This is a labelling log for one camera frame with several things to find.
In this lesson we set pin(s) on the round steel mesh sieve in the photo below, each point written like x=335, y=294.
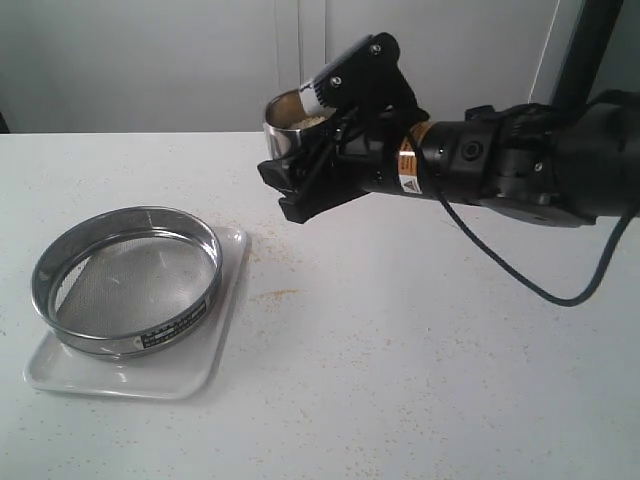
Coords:
x=129, y=282

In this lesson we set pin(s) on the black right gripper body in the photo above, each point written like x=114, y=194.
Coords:
x=366, y=142

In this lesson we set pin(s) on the white rectangular tray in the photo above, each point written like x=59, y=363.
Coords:
x=173, y=373

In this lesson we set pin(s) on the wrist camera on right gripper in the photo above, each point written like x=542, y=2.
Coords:
x=356, y=76

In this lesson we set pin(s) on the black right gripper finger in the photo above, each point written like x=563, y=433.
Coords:
x=276, y=174
x=319, y=179

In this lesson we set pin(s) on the stainless steel cup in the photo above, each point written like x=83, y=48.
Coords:
x=287, y=126

